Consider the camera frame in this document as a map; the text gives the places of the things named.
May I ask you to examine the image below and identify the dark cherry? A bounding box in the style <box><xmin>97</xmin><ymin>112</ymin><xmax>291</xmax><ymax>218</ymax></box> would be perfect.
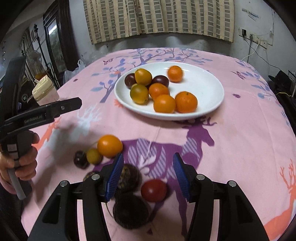
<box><xmin>73</xmin><ymin>150</ymin><xmax>89</xmax><ymax>169</ymax></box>

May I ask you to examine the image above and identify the dark mangosteen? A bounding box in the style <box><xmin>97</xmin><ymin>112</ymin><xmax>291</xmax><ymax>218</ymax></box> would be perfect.
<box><xmin>113</xmin><ymin>195</ymin><xmax>149</xmax><ymax>230</ymax></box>

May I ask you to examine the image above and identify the small yellow green fruit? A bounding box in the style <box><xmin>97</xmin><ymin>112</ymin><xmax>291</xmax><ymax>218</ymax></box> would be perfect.
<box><xmin>86</xmin><ymin>148</ymin><xmax>103</xmax><ymax>166</ymax></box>

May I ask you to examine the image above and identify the dark passion fruit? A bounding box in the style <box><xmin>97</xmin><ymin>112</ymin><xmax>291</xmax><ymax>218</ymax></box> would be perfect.
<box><xmin>116</xmin><ymin>164</ymin><xmax>142</xmax><ymax>193</ymax></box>

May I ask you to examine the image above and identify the red cherry tomato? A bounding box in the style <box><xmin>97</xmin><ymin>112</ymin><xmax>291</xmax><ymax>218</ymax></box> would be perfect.
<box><xmin>140</xmin><ymin>179</ymin><xmax>167</xmax><ymax>202</ymax></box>

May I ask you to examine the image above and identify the orange kumquat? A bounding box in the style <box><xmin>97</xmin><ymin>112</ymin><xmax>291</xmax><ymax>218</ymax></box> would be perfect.
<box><xmin>97</xmin><ymin>135</ymin><xmax>123</xmax><ymax>159</ymax></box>

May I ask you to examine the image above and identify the large orange front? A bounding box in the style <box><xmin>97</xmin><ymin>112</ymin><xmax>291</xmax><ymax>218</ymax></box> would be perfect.
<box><xmin>175</xmin><ymin>91</ymin><xmax>198</xmax><ymax>113</ymax></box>

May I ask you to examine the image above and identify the yellow orange kumquat fruit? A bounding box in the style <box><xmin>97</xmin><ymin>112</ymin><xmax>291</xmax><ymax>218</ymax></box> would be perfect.
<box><xmin>134</xmin><ymin>68</ymin><xmax>152</xmax><ymax>86</ymax></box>

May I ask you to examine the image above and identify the small orange tangerine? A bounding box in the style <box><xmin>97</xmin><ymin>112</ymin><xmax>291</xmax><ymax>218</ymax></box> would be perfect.
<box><xmin>154</xmin><ymin>94</ymin><xmax>176</xmax><ymax>113</ymax></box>

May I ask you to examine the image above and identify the small brown passion fruit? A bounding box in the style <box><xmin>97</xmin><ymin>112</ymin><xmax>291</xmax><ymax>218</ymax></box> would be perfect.
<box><xmin>83</xmin><ymin>171</ymin><xmax>97</xmax><ymax>182</ymax></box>

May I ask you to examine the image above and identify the left hand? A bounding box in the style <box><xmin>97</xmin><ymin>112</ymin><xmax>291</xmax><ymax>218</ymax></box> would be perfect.
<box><xmin>0</xmin><ymin>146</ymin><xmax>38</xmax><ymax>194</ymax></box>

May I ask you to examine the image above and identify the cream lidded drink jar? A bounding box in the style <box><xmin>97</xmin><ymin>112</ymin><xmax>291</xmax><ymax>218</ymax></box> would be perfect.
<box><xmin>32</xmin><ymin>75</ymin><xmax>60</xmax><ymax>106</ymax></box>

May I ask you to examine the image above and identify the white plastic bag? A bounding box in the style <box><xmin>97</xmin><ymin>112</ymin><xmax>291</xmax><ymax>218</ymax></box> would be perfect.
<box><xmin>63</xmin><ymin>59</ymin><xmax>86</xmax><ymax>84</ymax></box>

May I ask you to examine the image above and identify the pink printed tablecloth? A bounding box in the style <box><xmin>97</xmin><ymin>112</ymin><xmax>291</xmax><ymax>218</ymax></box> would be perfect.
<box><xmin>22</xmin><ymin>48</ymin><xmax>295</xmax><ymax>240</ymax></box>

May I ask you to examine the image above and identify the dark wooden cabinet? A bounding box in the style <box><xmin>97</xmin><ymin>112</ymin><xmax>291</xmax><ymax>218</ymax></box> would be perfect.
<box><xmin>43</xmin><ymin>1</ymin><xmax>79</xmax><ymax>86</ymax></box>

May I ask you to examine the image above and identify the dark purple plum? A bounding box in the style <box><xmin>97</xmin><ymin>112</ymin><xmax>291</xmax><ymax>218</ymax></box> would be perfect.
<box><xmin>151</xmin><ymin>75</ymin><xmax>170</xmax><ymax>87</ymax></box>
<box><xmin>125</xmin><ymin>73</ymin><xmax>137</xmax><ymax>89</ymax></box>

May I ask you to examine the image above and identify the green yellow plum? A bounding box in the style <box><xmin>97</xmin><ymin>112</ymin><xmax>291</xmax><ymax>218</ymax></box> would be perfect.
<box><xmin>130</xmin><ymin>84</ymin><xmax>149</xmax><ymax>105</ymax></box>

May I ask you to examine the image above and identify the white oval plate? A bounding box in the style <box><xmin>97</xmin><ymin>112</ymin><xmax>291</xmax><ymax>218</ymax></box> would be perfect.
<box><xmin>114</xmin><ymin>62</ymin><xmax>224</xmax><ymax>121</ymax></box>

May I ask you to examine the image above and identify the black shelf rack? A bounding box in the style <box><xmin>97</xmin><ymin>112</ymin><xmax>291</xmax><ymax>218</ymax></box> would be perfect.
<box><xmin>268</xmin><ymin>70</ymin><xmax>295</xmax><ymax>111</ymax></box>

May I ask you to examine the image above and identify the orange tangerine on plate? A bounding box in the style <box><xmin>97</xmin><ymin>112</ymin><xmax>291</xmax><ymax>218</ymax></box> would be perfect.
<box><xmin>167</xmin><ymin>65</ymin><xmax>184</xmax><ymax>83</ymax></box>

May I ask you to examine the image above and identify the striped beige curtain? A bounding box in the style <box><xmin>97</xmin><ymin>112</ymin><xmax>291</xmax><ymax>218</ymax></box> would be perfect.
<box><xmin>83</xmin><ymin>0</ymin><xmax>235</xmax><ymax>44</ymax></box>

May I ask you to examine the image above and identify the white wall power strip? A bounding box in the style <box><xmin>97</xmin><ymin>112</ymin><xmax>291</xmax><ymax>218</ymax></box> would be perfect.
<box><xmin>238</xmin><ymin>28</ymin><xmax>268</xmax><ymax>49</ymax></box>

